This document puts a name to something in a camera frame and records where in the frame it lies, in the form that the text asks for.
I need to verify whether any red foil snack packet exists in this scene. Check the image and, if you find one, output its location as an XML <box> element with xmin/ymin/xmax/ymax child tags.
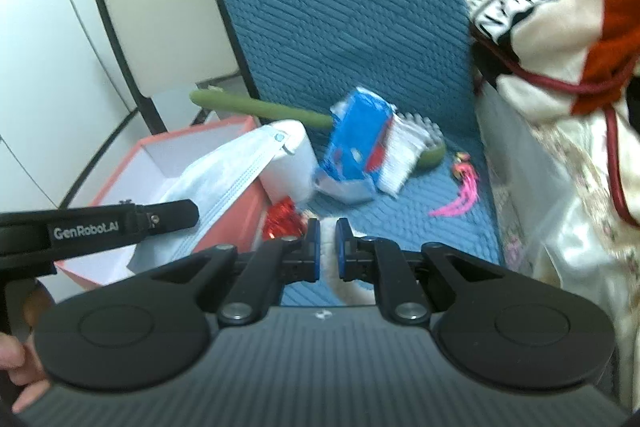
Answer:
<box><xmin>262</xmin><ymin>196</ymin><xmax>307</xmax><ymax>241</ymax></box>

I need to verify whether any white face mask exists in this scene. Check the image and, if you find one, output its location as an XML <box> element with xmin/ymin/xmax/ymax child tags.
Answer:
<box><xmin>124</xmin><ymin>126</ymin><xmax>296</xmax><ymax>275</ymax></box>

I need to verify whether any white textured cloth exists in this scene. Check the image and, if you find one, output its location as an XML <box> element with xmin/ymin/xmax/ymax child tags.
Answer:
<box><xmin>376</xmin><ymin>114</ymin><xmax>446</xmax><ymax>197</ymax></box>

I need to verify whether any pink tassel charm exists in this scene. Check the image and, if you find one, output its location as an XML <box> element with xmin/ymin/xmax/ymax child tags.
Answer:
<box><xmin>428</xmin><ymin>152</ymin><xmax>478</xmax><ymax>218</ymax></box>

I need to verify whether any blue white tissue pack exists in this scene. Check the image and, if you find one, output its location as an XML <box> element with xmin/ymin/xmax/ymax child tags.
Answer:
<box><xmin>314</xmin><ymin>87</ymin><xmax>395</xmax><ymax>205</ymax></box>

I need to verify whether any left hand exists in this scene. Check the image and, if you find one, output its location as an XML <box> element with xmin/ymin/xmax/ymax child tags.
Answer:
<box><xmin>0</xmin><ymin>288</ymin><xmax>54</xmax><ymax>414</ymax></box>

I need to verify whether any pink cardboard box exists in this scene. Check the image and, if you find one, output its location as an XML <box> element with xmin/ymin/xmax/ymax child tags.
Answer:
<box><xmin>53</xmin><ymin>115</ymin><xmax>271</xmax><ymax>292</ymax></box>

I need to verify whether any white toilet paper roll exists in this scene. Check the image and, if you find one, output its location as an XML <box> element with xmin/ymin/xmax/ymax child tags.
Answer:
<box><xmin>259</xmin><ymin>119</ymin><xmax>318</xmax><ymax>205</ymax></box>

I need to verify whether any green plush stick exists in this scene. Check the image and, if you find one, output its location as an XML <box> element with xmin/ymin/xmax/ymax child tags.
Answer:
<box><xmin>190</xmin><ymin>88</ymin><xmax>447</xmax><ymax>170</ymax></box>

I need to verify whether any white floral bed cover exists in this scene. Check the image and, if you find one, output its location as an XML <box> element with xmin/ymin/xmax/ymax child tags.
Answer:
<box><xmin>476</xmin><ymin>84</ymin><xmax>639</xmax><ymax>410</ymax></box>

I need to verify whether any beige black chair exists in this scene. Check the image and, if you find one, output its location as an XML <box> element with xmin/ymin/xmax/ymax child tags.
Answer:
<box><xmin>62</xmin><ymin>0</ymin><xmax>242</xmax><ymax>206</ymax></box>

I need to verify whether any blue quilted chair cover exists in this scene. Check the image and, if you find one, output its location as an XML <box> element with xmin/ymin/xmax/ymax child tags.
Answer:
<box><xmin>192</xmin><ymin>0</ymin><xmax>504</xmax><ymax>308</ymax></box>

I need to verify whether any cream red black blanket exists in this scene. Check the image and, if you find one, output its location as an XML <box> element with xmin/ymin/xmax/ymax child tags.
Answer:
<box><xmin>456</xmin><ymin>0</ymin><xmax>640</xmax><ymax>228</ymax></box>

